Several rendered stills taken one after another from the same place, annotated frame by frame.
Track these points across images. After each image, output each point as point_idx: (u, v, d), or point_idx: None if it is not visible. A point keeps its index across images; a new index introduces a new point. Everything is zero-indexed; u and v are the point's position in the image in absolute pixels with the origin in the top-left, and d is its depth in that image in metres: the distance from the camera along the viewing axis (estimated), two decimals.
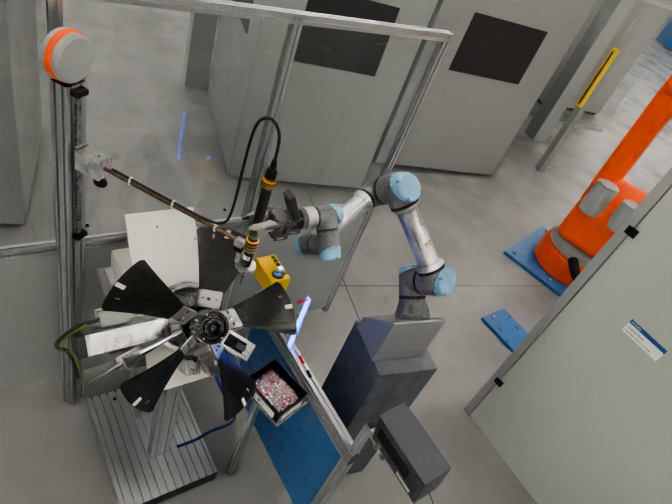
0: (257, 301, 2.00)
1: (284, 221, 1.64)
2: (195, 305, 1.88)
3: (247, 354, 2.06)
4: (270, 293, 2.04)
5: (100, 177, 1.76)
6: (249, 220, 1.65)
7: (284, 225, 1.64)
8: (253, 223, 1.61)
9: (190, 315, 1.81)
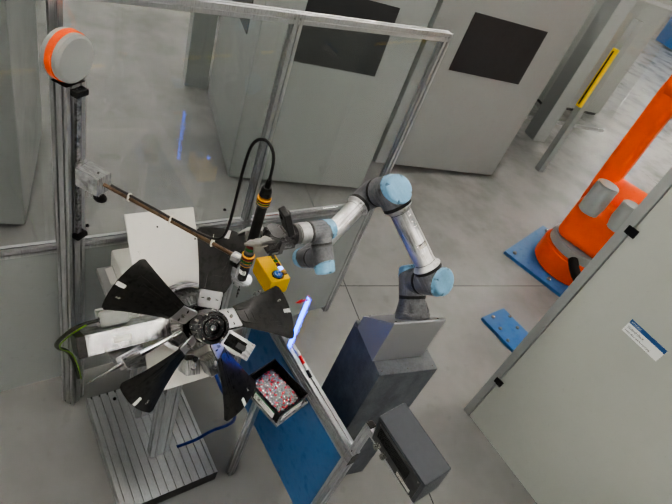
0: (236, 368, 1.96)
1: (279, 237, 1.68)
2: (216, 309, 1.93)
3: (247, 354, 2.06)
4: (246, 379, 2.00)
5: (100, 193, 1.80)
6: (245, 235, 1.69)
7: (279, 241, 1.68)
8: (249, 239, 1.66)
9: (212, 304, 1.86)
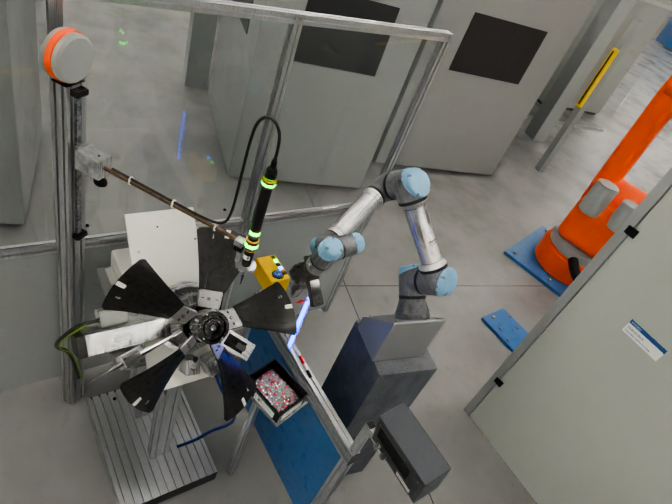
0: (236, 368, 1.96)
1: None
2: (216, 309, 1.93)
3: (247, 354, 2.06)
4: (246, 379, 2.00)
5: (100, 177, 1.76)
6: (291, 289, 1.95)
7: None
8: (253, 223, 1.61)
9: (212, 304, 1.86)
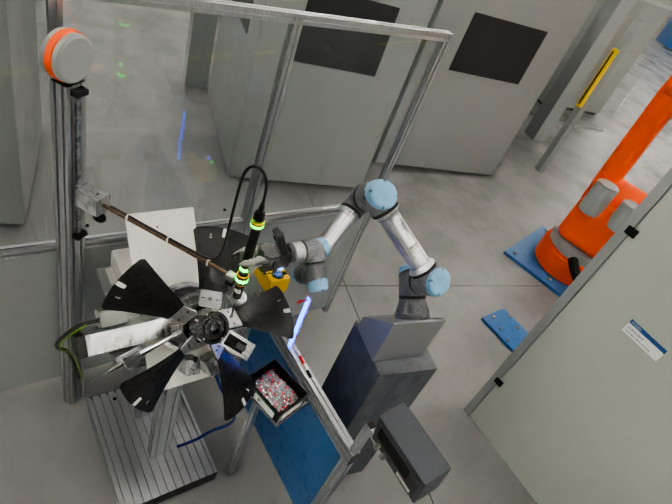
0: (167, 378, 1.81)
1: (273, 257, 1.74)
2: None
3: (247, 354, 2.06)
4: (156, 395, 1.80)
5: (99, 213, 1.86)
6: (240, 255, 1.74)
7: (273, 260, 1.73)
8: (243, 260, 1.71)
9: (228, 321, 1.89)
